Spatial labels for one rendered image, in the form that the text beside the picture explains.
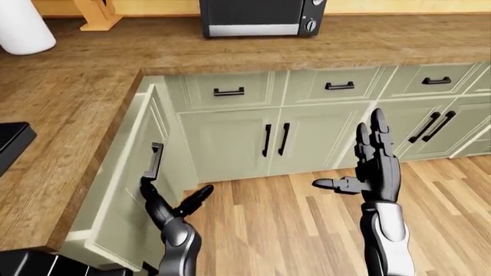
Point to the pale green drawer front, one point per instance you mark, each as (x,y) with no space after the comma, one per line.
(433,73)
(337,77)
(230,83)

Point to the pale green cabinet door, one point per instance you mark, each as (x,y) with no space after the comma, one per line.
(318,138)
(414,123)
(472,126)
(226,143)

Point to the black flat cooktop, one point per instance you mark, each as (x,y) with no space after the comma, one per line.
(13,141)

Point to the black silver microwave oven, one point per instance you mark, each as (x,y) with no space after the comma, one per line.
(253,17)

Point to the light wooden knife block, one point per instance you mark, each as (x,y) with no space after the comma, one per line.
(97,17)

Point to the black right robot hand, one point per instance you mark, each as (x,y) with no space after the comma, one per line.
(381,178)

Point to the pale green drawer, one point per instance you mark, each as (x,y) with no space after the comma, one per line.
(126,178)
(433,73)
(230,83)
(337,77)

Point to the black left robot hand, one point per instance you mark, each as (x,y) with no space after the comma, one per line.
(161,211)

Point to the black appliance with silver lines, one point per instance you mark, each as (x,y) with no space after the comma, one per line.
(46,263)

